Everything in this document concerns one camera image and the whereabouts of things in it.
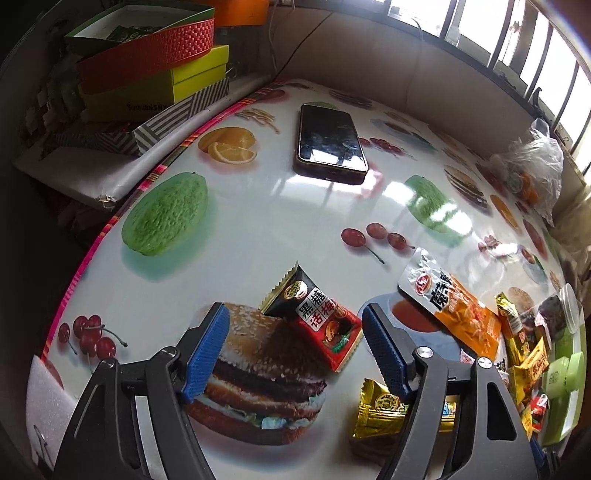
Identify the yellow green box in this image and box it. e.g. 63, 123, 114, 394
79, 45, 230, 122

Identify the green white cardboard box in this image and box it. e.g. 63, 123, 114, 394
539, 325, 587, 447

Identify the black cable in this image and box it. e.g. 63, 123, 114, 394
274, 11, 335, 80

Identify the white foam sheet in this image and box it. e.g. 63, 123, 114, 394
25, 356, 76, 471

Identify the clear plastic bag with snacks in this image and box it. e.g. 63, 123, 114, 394
490, 118, 564, 226

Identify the red black candy packet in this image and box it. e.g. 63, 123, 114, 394
259, 263, 363, 373

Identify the clear jar white lid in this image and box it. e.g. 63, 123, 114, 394
538, 284, 584, 342

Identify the orange konjac snack packet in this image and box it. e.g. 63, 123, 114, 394
399, 248, 502, 360

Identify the black white striped box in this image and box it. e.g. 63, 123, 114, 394
41, 78, 230, 158

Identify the black smartphone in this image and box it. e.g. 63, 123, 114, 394
293, 103, 370, 185

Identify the gold foil candy packet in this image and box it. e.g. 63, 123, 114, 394
352, 378, 410, 442

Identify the green lidded plastic jar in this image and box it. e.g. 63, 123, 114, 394
543, 352, 586, 400

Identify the orange storage box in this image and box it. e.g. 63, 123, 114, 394
200, 0, 270, 28

